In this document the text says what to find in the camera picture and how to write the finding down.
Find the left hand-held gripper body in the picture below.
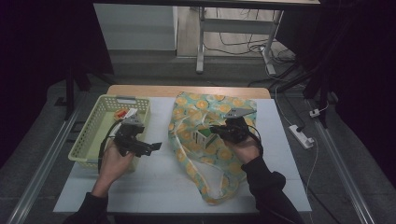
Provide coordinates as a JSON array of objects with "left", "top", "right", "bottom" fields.
[{"left": 113, "top": 113, "right": 148, "bottom": 158}]

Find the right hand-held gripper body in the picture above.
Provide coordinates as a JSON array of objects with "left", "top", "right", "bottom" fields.
[{"left": 219, "top": 107, "right": 258, "bottom": 145}]

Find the small orange red packet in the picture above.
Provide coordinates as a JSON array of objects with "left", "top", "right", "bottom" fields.
[{"left": 113, "top": 108, "right": 129, "bottom": 121}]

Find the orange print fabric bag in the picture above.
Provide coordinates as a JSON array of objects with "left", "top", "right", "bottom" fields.
[{"left": 167, "top": 91, "right": 259, "bottom": 206}]

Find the pale green plastic basket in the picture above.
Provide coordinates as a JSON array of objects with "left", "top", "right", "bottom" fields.
[{"left": 67, "top": 94, "right": 152, "bottom": 172}]

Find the person's right hand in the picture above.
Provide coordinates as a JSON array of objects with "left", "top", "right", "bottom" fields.
[{"left": 223, "top": 135, "right": 262, "bottom": 166}]

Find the person's left hand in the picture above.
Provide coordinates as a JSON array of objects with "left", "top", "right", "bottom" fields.
[{"left": 98, "top": 141, "right": 136, "bottom": 187}]

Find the white table mat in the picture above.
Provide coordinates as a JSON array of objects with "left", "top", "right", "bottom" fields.
[{"left": 52, "top": 96, "right": 313, "bottom": 215}]

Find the white power strip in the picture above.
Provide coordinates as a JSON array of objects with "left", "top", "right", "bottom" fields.
[{"left": 288, "top": 124, "right": 316, "bottom": 150}]

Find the black stand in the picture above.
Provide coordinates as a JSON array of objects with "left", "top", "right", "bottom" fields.
[
  {"left": 63, "top": 62, "right": 116, "bottom": 121},
  {"left": 276, "top": 55, "right": 336, "bottom": 129}
]

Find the white cabinet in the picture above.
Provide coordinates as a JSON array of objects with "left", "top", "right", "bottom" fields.
[{"left": 93, "top": 3, "right": 179, "bottom": 51}]

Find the dark curtain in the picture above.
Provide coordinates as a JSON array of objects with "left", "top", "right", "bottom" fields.
[
  {"left": 276, "top": 0, "right": 396, "bottom": 188},
  {"left": 0, "top": 0, "right": 115, "bottom": 171}
]

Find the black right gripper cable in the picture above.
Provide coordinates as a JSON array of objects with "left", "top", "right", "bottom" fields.
[{"left": 247, "top": 124, "right": 265, "bottom": 157}]

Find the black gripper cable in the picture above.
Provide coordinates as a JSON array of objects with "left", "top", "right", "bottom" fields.
[
  {"left": 247, "top": 124, "right": 265, "bottom": 157},
  {"left": 97, "top": 119, "right": 124, "bottom": 174}
]

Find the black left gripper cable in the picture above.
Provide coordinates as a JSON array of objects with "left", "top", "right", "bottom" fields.
[{"left": 97, "top": 119, "right": 124, "bottom": 174}]

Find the thick black floor cable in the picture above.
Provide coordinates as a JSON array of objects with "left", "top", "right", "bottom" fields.
[{"left": 247, "top": 60, "right": 307, "bottom": 133}]

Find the thin black floor cable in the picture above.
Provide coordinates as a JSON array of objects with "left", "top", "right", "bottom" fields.
[{"left": 204, "top": 8, "right": 297, "bottom": 63}]

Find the white cable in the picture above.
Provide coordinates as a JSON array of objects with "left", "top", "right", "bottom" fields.
[{"left": 304, "top": 138, "right": 320, "bottom": 200}]

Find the aluminium rail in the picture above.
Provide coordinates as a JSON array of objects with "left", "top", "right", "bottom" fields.
[
  {"left": 306, "top": 99, "right": 377, "bottom": 224},
  {"left": 6, "top": 92, "right": 88, "bottom": 224}
]

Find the white desk frame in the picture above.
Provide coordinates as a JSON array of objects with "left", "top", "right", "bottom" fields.
[{"left": 92, "top": 0, "right": 321, "bottom": 76}]

